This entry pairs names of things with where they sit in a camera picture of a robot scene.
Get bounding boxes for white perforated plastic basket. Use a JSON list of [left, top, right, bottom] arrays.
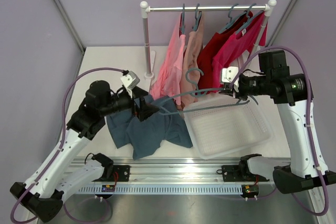
[[183, 95, 274, 159]]

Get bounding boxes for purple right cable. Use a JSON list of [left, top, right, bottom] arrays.
[[228, 45, 330, 217]]

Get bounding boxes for light pink t shirt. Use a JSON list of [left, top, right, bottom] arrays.
[[150, 13, 186, 100]]

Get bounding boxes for magenta t shirt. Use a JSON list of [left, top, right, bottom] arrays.
[[212, 12, 265, 88]]

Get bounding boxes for metal clothes rack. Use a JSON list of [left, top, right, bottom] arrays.
[[140, 0, 277, 80]]

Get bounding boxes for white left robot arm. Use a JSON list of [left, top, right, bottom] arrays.
[[10, 80, 159, 222]]

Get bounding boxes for dark red t shirt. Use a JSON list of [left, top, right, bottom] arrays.
[[197, 12, 253, 89]]

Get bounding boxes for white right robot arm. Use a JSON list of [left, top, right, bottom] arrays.
[[219, 50, 335, 194]]

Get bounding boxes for white slotted cable duct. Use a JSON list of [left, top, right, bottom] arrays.
[[78, 184, 243, 195]]

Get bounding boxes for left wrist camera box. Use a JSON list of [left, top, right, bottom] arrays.
[[120, 70, 140, 98]]

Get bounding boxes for blue-grey t shirt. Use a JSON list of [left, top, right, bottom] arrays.
[[106, 95, 193, 160]]

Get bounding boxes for beige pink t shirt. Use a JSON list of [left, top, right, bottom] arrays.
[[180, 14, 205, 93]]

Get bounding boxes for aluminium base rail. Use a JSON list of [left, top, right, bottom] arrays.
[[65, 156, 292, 184]]

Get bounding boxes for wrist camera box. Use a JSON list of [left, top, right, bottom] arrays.
[[120, 70, 140, 98], [220, 66, 239, 84]]

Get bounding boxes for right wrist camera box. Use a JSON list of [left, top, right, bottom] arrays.
[[220, 66, 239, 84]]

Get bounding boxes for teal hanger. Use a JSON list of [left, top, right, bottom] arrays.
[[192, 3, 202, 31], [158, 68, 259, 115], [218, 3, 250, 34], [180, 3, 185, 36], [235, 3, 264, 35]]

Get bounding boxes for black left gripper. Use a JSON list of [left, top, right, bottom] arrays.
[[100, 86, 160, 121]]

